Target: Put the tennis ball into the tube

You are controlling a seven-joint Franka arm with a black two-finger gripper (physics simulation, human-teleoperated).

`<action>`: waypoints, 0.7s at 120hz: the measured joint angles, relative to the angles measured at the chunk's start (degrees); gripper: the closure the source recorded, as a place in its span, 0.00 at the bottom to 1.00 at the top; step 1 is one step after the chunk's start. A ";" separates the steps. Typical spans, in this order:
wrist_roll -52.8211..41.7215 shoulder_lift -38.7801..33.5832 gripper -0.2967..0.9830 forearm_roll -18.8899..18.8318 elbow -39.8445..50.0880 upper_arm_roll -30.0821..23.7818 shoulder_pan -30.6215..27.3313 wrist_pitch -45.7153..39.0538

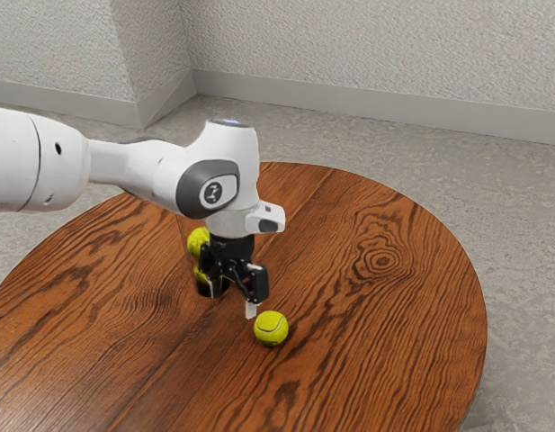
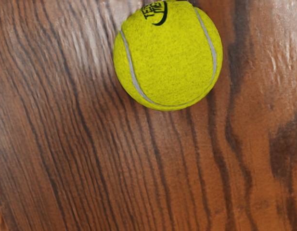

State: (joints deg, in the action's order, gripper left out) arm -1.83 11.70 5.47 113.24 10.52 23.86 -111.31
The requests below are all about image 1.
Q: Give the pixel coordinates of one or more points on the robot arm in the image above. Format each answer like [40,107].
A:
[124,166]

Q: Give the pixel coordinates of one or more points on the yellow tennis ball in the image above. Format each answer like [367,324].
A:
[197,271]
[271,328]
[196,240]

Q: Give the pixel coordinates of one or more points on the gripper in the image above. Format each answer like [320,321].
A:
[234,248]

